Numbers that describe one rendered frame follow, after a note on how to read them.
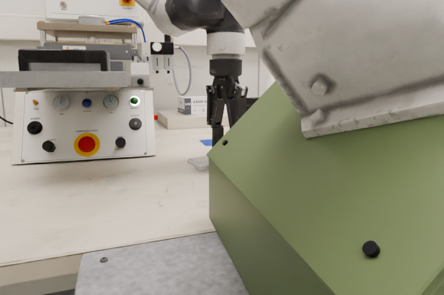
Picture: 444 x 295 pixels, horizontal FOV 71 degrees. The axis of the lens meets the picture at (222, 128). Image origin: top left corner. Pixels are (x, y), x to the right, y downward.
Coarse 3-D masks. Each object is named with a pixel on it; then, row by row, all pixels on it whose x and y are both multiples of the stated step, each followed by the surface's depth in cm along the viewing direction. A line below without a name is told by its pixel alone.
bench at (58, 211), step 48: (0, 144) 98; (192, 144) 98; (0, 192) 57; (48, 192) 57; (96, 192) 57; (144, 192) 57; (192, 192) 57; (0, 240) 41; (48, 240) 41; (96, 240) 41; (144, 240) 41; (0, 288) 41; (48, 288) 43
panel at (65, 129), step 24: (24, 96) 79; (48, 96) 80; (72, 96) 82; (96, 96) 83; (120, 96) 85; (144, 96) 86; (24, 120) 77; (48, 120) 79; (72, 120) 80; (96, 120) 82; (120, 120) 83; (144, 120) 84; (24, 144) 76; (72, 144) 78; (96, 144) 80; (144, 144) 83
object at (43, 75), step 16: (32, 64) 63; (48, 64) 63; (64, 64) 64; (80, 64) 65; (96, 64) 66; (0, 80) 56; (16, 80) 56; (32, 80) 57; (48, 80) 58; (64, 80) 58; (80, 80) 59; (96, 80) 60; (112, 80) 60; (128, 80) 73
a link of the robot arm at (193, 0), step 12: (168, 0) 64; (180, 0) 61; (192, 0) 61; (204, 0) 62; (216, 0) 63; (168, 12) 64; (180, 12) 61; (192, 12) 61; (204, 12) 62; (216, 12) 63; (228, 12) 66; (180, 24) 65; (192, 24) 63; (204, 24) 64; (216, 24) 66; (228, 24) 67
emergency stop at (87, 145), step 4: (88, 136) 79; (80, 140) 78; (84, 140) 78; (88, 140) 79; (92, 140) 79; (80, 144) 78; (84, 144) 78; (88, 144) 78; (92, 144) 79; (80, 148) 78; (84, 148) 78; (88, 148) 78; (92, 148) 79
